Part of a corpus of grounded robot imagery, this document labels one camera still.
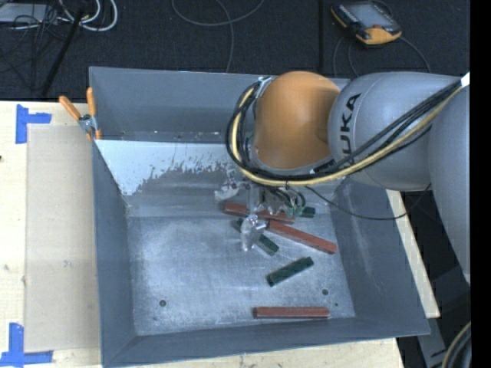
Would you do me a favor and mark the grey metal bin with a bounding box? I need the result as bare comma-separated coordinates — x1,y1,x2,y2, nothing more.
87,66,431,368

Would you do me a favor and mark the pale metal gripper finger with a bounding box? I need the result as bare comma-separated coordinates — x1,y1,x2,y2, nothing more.
213,169,243,202
239,213,267,253

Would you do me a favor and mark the pale wood flat board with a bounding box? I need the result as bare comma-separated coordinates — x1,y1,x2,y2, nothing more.
23,123,102,354

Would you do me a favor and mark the red-brown flat block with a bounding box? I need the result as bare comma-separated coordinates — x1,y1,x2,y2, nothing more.
252,306,331,320
266,219,338,255
222,202,296,224

